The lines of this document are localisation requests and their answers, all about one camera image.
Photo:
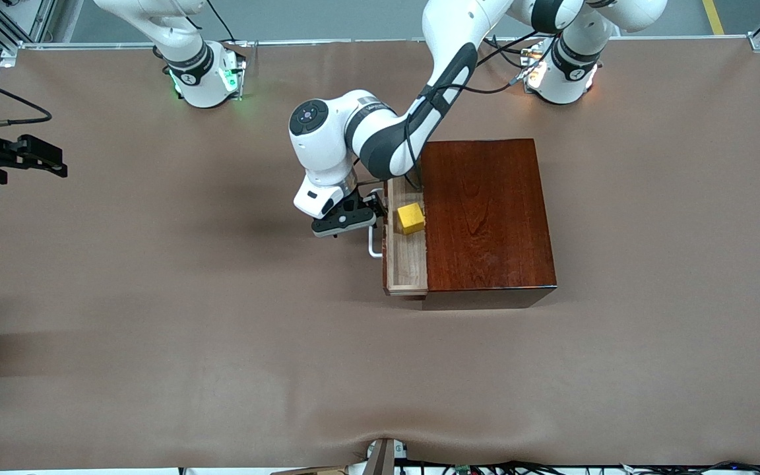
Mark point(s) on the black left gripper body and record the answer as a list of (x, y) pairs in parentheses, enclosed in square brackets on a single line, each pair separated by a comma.
[(365, 200)]

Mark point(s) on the yellow block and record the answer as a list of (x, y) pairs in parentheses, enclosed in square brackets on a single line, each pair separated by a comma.
[(411, 219)]

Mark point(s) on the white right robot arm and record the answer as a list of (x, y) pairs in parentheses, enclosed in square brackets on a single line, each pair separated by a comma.
[(198, 82)]

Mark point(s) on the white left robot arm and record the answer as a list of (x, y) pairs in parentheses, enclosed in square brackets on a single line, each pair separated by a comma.
[(380, 132)]

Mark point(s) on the dark red-brown wooden cabinet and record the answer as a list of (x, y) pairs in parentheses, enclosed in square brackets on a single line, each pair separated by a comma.
[(492, 218)]

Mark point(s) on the brown table mat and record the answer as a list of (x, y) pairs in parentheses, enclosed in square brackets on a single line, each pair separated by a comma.
[(221, 363)]

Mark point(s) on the yellow floor tape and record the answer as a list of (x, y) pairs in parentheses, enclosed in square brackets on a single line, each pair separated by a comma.
[(714, 16)]

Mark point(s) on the grey metal bracket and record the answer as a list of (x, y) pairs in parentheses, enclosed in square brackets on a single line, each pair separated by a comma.
[(381, 458)]

